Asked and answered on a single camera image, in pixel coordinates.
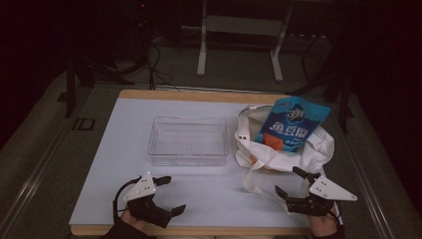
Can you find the blue snack packet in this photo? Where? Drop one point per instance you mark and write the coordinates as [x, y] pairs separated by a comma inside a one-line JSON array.
[[292, 122]]

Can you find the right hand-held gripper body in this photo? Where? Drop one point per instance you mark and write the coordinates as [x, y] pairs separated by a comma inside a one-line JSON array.
[[326, 192]]

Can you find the person's right hand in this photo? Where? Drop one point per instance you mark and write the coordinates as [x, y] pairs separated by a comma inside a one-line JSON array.
[[323, 224]]

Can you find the white cloth tote bag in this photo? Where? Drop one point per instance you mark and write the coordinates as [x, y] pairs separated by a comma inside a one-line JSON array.
[[312, 156]]

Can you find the person's left hand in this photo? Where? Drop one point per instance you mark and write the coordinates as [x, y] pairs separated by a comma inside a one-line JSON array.
[[132, 221]]

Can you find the black metal stand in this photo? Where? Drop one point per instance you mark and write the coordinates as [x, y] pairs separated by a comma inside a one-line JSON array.
[[71, 86], [343, 96]]

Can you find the clear plastic container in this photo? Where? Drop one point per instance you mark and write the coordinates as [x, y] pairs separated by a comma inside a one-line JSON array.
[[188, 141]]

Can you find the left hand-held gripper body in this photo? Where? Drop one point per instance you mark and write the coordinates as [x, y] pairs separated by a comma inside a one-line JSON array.
[[142, 189]]

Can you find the white metal stand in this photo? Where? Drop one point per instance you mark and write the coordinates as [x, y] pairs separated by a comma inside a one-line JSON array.
[[242, 25]]

